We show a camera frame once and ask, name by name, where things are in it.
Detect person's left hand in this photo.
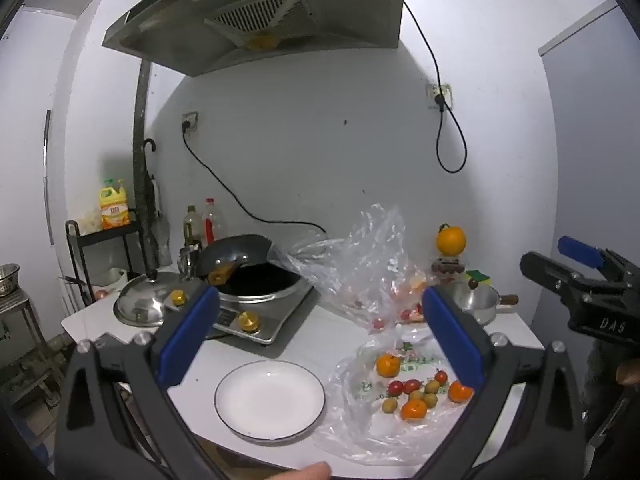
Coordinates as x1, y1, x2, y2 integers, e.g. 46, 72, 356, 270
279, 461, 332, 480

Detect green printed plastic bag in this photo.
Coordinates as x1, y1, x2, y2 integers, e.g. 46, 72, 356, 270
312, 325, 481, 466

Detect person's right hand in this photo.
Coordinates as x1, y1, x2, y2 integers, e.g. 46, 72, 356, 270
616, 361, 640, 387

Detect yellow detergent bottle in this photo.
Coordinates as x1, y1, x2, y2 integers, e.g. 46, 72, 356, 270
98, 178, 132, 231

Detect cooking oil bottle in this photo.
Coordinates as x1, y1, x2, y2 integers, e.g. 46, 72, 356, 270
183, 205, 203, 251

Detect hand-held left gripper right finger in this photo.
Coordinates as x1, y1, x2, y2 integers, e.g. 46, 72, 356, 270
415, 285, 586, 480

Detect large mandarin orange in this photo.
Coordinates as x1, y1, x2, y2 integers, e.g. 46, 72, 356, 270
376, 353, 402, 379

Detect steel bowl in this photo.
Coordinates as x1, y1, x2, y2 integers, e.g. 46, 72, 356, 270
0, 263, 21, 296

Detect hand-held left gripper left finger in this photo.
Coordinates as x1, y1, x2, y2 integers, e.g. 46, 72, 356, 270
54, 285, 226, 480

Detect orange peel pile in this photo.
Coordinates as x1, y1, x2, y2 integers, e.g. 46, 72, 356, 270
397, 275, 431, 323

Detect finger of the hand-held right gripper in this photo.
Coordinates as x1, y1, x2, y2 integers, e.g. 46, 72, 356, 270
520, 251, 588, 306
558, 236, 640, 286

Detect black wire rack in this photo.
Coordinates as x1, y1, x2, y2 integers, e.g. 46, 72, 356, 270
65, 219, 151, 306

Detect black cooker power cable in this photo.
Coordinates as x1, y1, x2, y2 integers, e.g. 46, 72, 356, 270
181, 122, 328, 236

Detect steel saucepan lid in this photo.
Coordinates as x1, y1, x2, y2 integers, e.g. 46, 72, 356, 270
452, 280, 501, 311

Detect grey wall rail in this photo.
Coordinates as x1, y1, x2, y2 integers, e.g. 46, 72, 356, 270
42, 109, 52, 247

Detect steel pot lid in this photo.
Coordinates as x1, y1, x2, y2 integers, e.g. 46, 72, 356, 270
113, 270, 183, 328

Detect black range hood cable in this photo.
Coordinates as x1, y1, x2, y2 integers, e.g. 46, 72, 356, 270
401, 1, 468, 175

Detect black wok wooden handle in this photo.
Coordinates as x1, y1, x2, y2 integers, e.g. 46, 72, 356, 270
194, 233, 277, 288

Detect big round orange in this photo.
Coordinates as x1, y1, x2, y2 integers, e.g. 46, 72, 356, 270
436, 224, 467, 257

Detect steel saucepan wooden handle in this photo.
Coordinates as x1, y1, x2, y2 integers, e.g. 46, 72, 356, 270
465, 294, 519, 326

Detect black umbrella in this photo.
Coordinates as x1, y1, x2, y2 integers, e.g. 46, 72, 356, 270
141, 138, 160, 273

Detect white plate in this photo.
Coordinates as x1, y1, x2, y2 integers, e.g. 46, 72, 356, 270
214, 360, 327, 442

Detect clear plastic bag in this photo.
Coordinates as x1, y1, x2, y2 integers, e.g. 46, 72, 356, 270
267, 203, 436, 333

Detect red cap sauce bottle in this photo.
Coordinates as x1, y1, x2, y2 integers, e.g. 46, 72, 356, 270
202, 198, 223, 248

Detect silver induction cooker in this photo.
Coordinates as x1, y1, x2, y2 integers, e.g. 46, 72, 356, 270
170, 260, 321, 346

